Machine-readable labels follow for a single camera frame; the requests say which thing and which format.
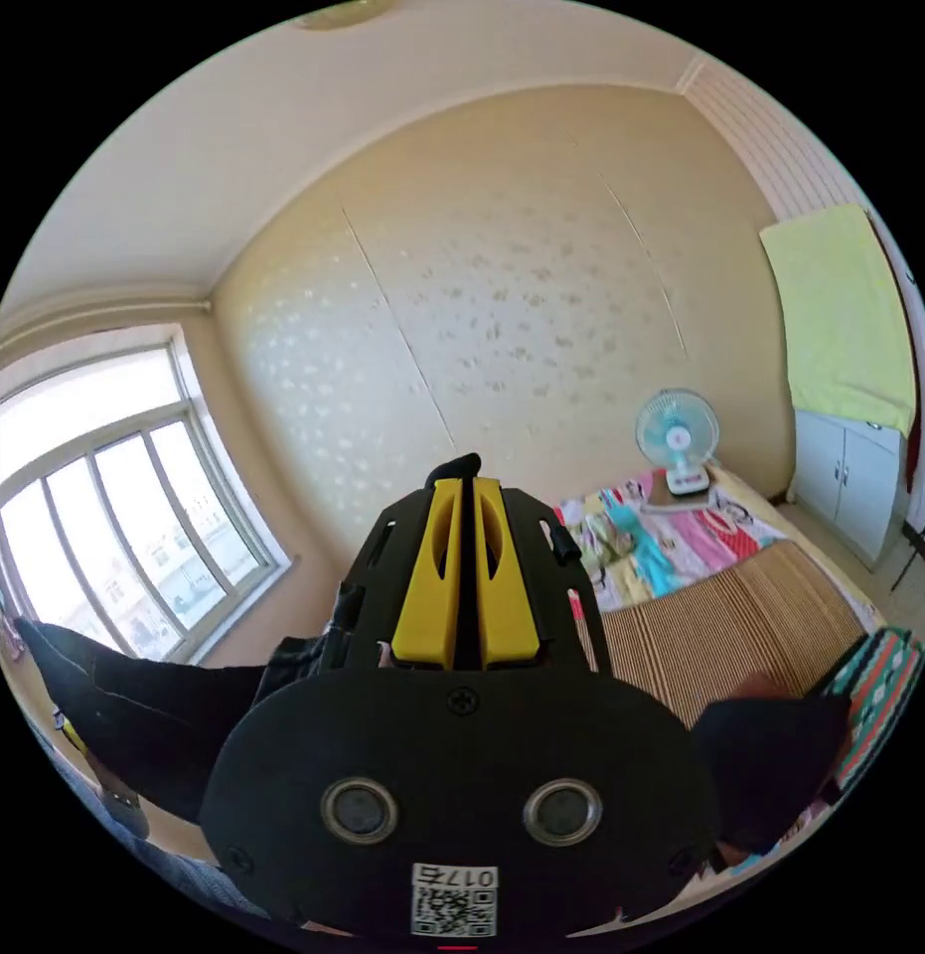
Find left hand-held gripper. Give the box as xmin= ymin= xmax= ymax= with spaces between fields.
xmin=59 ymin=717 xmax=151 ymax=841

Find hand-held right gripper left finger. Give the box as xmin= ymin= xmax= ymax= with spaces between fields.
xmin=390 ymin=478 xmax=464 ymax=666

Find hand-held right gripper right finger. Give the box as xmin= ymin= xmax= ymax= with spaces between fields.
xmin=473 ymin=478 xmax=542 ymax=666

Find black pants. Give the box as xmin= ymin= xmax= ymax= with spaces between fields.
xmin=13 ymin=452 xmax=853 ymax=857

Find person's body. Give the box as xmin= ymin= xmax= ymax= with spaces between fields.
xmin=29 ymin=718 xmax=288 ymax=927

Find bed with woven mat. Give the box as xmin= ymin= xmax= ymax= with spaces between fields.
xmin=554 ymin=463 xmax=892 ymax=733

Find window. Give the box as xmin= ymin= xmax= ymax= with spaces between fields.
xmin=0 ymin=324 xmax=293 ymax=666

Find small blue table fan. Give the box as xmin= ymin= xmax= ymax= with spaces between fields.
xmin=634 ymin=387 xmax=721 ymax=497

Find white cupboard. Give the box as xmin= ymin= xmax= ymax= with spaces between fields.
xmin=786 ymin=405 xmax=912 ymax=571

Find teal orange patterned cushion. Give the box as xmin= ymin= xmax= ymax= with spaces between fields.
xmin=825 ymin=628 xmax=925 ymax=793

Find light green towel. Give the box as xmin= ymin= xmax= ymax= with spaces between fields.
xmin=758 ymin=202 xmax=919 ymax=435

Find ceiling lamp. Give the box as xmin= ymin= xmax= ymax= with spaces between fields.
xmin=290 ymin=0 xmax=392 ymax=31

